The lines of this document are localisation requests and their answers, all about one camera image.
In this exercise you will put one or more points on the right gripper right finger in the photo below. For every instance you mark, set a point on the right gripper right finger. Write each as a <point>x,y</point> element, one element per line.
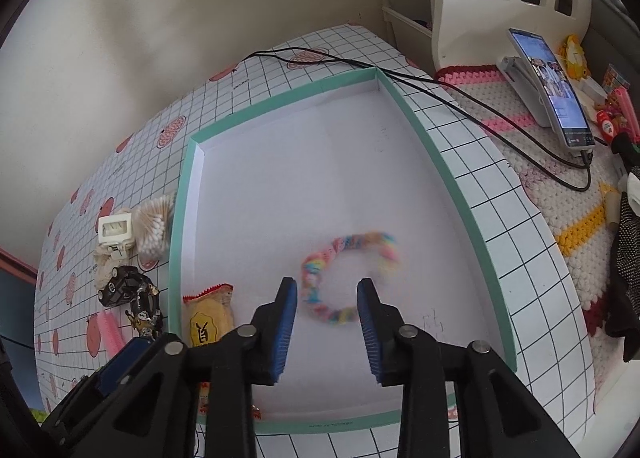
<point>497,415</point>

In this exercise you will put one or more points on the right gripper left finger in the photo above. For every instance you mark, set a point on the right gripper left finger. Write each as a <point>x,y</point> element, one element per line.
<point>153,411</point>

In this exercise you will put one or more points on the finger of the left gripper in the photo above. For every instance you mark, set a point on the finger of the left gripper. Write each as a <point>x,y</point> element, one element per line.
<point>90,391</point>

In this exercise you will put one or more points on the pink hair roller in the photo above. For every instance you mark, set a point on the pink hair roller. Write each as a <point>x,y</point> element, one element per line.
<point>111,337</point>

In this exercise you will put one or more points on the black toy car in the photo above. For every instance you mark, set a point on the black toy car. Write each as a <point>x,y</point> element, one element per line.
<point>123,286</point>

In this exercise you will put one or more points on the rice cracker snack packet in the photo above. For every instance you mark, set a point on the rice cracker snack packet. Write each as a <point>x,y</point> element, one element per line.
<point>209,314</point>

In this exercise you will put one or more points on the cream lace cloth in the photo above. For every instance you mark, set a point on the cream lace cloth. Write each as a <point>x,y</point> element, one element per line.
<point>105,262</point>

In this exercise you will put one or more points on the cream plastic hair clip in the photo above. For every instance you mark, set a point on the cream plastic hair clip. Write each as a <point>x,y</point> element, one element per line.
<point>116,235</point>

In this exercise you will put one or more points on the cotton swab bundle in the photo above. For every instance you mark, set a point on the cotton swab bundle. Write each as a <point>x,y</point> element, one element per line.
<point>151,222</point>

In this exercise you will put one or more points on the pastel braided hair scrunchie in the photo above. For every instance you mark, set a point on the pastel braided hair scrunchie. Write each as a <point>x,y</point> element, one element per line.
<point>330,275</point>

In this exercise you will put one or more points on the black gold action figure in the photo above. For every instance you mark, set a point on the black gold action figure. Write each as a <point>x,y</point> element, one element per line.
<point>145,315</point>

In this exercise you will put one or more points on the black dotted cloth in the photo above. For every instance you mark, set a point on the black dotted cloth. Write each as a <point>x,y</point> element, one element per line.
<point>622,316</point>

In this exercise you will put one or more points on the pomegranate print bed sheet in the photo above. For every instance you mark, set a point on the pomegranate print bed sheet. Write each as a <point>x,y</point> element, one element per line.
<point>552,351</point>

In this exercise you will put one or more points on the crocheted white mat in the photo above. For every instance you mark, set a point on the crocheted white mat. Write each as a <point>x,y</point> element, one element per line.
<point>572,201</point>

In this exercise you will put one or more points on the teal white shallow box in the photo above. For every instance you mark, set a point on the teal white shallow box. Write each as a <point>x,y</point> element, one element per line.
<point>262,189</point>

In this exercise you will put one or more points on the smartphone on stand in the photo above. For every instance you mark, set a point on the smartphone on stand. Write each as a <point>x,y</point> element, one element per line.
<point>568,120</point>

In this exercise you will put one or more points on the red small bottle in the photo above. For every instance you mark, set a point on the red small bottle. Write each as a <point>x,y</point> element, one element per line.
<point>606,125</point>

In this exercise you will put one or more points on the white phone stand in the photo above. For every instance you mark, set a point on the white phone stand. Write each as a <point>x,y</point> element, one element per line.
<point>514,71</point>

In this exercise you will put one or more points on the yellow cartoon toy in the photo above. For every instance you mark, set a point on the yellow cartoon toy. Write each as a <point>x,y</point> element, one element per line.
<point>573,58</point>

